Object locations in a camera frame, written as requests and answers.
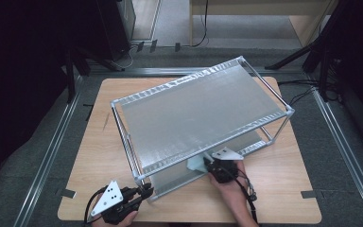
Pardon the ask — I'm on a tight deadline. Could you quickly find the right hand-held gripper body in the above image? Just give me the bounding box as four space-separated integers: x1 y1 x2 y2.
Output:
205 147 245 184

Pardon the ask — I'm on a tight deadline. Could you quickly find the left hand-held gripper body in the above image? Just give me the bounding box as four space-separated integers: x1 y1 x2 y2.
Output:
90 180 142 225

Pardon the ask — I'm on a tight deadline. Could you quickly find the light blue waffle cloth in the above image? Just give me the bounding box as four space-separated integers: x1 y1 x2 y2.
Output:
186 154 210 174

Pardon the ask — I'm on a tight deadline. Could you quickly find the grey two-tier shelf rack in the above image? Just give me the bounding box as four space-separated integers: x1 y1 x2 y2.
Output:
110 56 296 202

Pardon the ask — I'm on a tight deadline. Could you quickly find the person's right hand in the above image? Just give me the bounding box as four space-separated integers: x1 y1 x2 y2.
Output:
208 161 250 204

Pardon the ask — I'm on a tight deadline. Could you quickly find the person's left hand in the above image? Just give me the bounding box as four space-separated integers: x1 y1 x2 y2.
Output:
91 211 139 227

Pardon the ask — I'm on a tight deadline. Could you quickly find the black metal stand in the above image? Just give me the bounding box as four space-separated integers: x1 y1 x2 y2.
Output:
63 44 126 104

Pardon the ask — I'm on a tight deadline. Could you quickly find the black tripod stand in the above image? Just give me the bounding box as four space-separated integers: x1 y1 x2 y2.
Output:
264 41 320 71

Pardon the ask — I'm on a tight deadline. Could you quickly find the black computer tower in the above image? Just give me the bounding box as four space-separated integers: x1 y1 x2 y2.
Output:
95 0 136 61

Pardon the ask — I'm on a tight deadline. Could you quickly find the black curtain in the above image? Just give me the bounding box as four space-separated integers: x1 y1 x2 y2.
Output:
0 0 108 218

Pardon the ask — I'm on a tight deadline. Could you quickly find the light wooden desk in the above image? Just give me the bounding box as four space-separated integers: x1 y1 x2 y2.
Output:
188 0 339 47

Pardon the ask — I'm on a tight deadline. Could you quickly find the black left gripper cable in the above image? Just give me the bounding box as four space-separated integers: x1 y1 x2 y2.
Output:
83 186 108 225

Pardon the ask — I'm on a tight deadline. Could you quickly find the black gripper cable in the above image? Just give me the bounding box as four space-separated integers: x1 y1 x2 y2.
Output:
83 186 108 225
218 165 260 225

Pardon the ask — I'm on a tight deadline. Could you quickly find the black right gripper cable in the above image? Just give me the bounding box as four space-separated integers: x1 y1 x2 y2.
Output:
218 165 260 225

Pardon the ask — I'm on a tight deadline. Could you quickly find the aluminium floor rail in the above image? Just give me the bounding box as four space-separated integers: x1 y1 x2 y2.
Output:
311 89 363 227
12 75 86 227

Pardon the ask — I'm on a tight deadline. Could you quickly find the black floor cable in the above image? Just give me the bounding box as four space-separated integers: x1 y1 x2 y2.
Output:
288 86 318 108
277 79 324 87

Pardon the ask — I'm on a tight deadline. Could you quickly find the black hanging cable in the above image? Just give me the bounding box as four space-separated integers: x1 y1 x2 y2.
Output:
191 0 210 48

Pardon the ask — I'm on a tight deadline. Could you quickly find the black frame stand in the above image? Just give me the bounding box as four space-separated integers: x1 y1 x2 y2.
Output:
302 0 363 150

